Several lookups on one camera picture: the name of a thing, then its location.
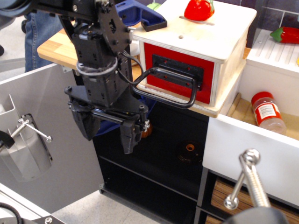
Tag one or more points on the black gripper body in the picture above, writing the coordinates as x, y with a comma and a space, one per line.
125, 107

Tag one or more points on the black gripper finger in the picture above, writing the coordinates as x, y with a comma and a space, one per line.
86, 122
130, 136

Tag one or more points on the black metal drawer handle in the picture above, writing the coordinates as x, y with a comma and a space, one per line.
174, 72

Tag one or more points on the red front wooden drawer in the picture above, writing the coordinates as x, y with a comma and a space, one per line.
203, 95

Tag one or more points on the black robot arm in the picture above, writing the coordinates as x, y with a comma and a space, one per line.
101, 41

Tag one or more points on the white wooden box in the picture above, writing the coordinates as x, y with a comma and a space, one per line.
217, 47

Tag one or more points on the small orange toy pumpkin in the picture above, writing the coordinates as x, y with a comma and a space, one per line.
148, 132

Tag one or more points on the grey cabinet door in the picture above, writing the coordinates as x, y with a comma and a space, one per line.
75, 170

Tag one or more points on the black cabinet with shelves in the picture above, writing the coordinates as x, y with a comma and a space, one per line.
154, 179

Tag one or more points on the dark round stove knob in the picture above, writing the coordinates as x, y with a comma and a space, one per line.
190, 152

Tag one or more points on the silver clamp screw left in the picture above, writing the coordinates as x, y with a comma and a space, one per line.
26, 124

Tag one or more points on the silver clamp screw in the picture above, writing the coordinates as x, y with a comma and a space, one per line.
26, 124
248, 161

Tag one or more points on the wooden counter board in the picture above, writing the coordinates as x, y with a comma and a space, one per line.
60, 50

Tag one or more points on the blue Irwin bar clamp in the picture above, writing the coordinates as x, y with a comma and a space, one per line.
132, 12

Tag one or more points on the green toy vegetable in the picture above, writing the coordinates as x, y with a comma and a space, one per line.
154, 5

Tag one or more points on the person in blue jeans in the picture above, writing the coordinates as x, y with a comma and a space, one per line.
39, 27

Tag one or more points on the red toy bell pepper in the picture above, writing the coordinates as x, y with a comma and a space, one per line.
199, 10

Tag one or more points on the silver clamp screw right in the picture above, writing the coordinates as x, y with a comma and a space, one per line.
248, 161

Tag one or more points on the red lid spice bottle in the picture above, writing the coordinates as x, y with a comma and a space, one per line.
267, 113

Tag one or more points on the white sink unit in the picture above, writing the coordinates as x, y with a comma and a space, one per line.
272, 67

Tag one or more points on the red toy chili pepper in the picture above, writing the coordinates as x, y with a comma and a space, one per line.
286, 35

